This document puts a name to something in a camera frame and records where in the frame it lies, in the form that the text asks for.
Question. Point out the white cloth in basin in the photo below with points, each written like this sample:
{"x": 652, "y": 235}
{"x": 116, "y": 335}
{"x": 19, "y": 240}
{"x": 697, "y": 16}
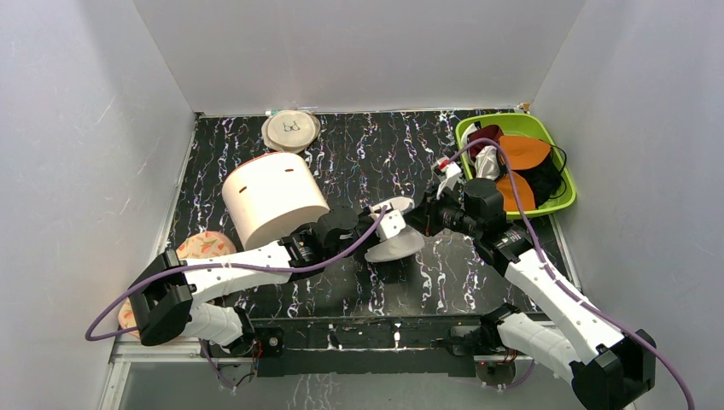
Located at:
{"x": 487, "y": 164}

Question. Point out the large beige cylindrical laundry bag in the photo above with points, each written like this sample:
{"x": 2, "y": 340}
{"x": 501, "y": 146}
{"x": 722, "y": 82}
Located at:
{"x": 270, "y": 196}

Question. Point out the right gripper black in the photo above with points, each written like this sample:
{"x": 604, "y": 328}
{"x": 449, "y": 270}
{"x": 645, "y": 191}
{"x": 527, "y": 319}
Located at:
{"x": 429, "y": 209}

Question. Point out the small beige round bra bag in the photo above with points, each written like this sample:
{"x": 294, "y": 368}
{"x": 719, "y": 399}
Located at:
{"x": 290, "y": 131}

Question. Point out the pink floral flat laundry bag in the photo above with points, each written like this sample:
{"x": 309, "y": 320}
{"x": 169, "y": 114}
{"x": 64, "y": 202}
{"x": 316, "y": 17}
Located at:
{"x": 203, "y": 245}

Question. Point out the orange black bra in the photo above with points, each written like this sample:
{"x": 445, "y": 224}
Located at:
{"x": 531, "y": 174}

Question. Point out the dark red bra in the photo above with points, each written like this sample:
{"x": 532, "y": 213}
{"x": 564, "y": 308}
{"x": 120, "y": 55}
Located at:
{"x": 492, "y": 132}

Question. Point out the white mesh laundry bag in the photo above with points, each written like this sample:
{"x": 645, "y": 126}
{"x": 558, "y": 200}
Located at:
{"x": 407, "y": 243}

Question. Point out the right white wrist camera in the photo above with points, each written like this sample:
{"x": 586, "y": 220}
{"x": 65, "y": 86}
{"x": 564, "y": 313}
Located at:
{"x": 448, "y": 172}

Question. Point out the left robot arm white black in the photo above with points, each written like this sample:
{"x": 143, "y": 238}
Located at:
{"x": 173, "y": 298}

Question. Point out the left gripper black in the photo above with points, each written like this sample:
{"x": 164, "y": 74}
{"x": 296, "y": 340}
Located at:
{"x": 369, "y": 218}

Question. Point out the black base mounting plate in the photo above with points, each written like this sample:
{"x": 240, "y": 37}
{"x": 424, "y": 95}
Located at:
{"x": 442, "y": 344}

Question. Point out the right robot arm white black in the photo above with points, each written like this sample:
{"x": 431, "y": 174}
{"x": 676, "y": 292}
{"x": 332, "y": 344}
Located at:
{"x": 605, "y": 367}

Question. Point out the green plastic basin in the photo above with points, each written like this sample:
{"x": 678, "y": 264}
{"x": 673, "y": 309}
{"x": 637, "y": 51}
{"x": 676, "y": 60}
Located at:
{"x": 530, "y": 127}

